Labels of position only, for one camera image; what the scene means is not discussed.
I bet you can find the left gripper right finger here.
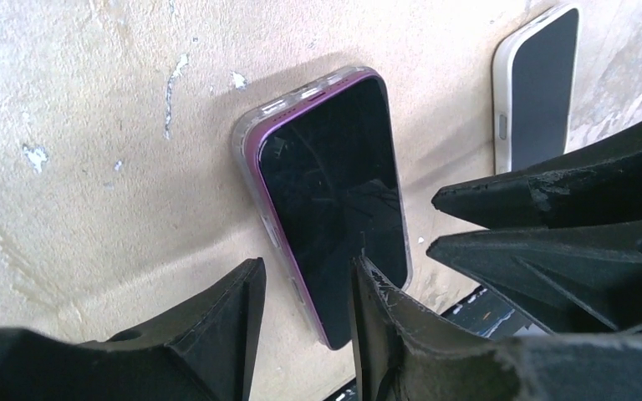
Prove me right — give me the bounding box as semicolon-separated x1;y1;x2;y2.
351;256;642;400

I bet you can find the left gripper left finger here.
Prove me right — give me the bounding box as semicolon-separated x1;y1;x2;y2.
0;258;266;400

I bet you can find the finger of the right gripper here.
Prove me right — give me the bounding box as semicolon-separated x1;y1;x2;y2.
432;121;642;229
427;220;642;333

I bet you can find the beige cased smartphone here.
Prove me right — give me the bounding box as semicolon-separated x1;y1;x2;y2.
492;3;580;174

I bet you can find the clear magsafe phone case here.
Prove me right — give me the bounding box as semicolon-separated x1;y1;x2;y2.
230;64;415;347

